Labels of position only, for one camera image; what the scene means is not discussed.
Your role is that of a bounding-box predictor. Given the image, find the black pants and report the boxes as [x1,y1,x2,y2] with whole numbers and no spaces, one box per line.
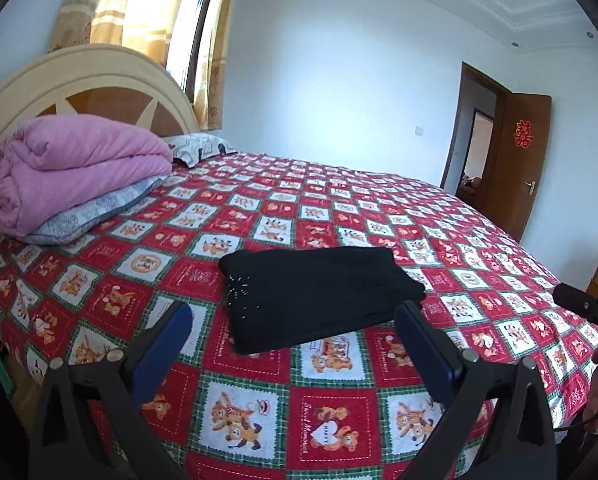
[219,246,426,355]

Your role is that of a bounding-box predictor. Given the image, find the white patterned pillow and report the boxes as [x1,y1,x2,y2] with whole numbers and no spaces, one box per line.
[161,132,238,167]

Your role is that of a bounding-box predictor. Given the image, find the cream wooden headboard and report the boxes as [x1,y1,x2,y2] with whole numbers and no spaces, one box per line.
[0,44,200,196]

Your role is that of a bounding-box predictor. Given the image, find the red paper door decoration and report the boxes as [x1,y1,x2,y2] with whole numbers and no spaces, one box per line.
[511,120,532,148]

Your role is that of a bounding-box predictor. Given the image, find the grey patterned pillow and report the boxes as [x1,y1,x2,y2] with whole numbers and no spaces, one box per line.
[21,175,170,246]

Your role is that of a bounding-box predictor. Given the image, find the brown wooden door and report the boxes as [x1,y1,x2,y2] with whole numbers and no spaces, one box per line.
[491,92,552,243]

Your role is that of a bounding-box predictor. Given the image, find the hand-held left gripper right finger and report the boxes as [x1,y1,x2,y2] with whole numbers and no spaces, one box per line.
[394,300,560,480]

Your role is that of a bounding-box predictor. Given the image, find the brown door frame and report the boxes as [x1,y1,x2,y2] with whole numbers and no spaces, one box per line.
[440,61,512,211]

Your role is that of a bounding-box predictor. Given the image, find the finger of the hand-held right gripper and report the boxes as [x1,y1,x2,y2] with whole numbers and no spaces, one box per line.
[553,282,598,333]

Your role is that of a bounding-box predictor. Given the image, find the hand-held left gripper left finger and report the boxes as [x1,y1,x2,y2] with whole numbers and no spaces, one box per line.
[28,301,194,480]

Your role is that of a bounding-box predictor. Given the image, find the red checked printed blanket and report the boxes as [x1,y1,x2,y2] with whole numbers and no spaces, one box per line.
[0,150,598,480]

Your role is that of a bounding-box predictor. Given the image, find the black cable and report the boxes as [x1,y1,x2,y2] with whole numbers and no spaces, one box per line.
[553,402,598,433]

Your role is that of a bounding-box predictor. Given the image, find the pink folded quilt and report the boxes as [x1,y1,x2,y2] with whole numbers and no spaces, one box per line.
[0,115,174,238]

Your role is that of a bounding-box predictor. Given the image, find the window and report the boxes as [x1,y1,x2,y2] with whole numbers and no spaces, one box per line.
[166,0,214,106]

